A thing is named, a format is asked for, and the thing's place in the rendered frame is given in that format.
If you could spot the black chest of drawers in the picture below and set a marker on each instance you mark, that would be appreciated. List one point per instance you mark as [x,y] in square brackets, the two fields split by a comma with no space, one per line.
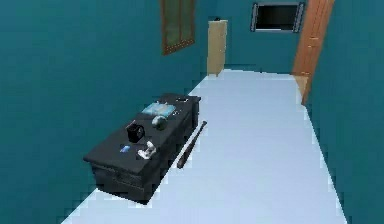
[113,168]

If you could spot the orange wooden room door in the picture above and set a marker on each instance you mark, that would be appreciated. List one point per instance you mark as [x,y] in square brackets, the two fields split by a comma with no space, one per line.
[311,46]

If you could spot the dark baseball bat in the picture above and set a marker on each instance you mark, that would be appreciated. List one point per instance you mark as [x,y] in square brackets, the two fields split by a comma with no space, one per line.
[191,145]

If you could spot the small blue card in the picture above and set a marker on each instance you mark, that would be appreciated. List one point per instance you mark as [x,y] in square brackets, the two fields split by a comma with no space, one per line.
[125,149]

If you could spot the brown framed window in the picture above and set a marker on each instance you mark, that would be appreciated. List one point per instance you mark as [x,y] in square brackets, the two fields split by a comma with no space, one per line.
[178,25]

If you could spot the grey round bowl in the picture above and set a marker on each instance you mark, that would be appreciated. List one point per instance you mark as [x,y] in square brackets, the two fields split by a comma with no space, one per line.
[159,122]

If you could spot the pale blue book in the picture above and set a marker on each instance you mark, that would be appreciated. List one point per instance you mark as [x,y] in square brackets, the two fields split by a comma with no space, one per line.
[158,109]

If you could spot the white small figurine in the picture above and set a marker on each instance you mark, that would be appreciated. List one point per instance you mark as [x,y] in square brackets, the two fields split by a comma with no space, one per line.
[147,150]

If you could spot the tan tall cabinet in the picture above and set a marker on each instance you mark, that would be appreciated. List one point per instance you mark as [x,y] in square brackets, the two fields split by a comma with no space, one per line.
[216,46]

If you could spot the black alarm clock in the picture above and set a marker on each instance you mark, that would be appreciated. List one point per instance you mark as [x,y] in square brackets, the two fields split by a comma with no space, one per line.
[135,132]

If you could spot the black wall television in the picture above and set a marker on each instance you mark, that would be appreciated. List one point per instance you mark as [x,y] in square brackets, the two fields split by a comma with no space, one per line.
[277,17]

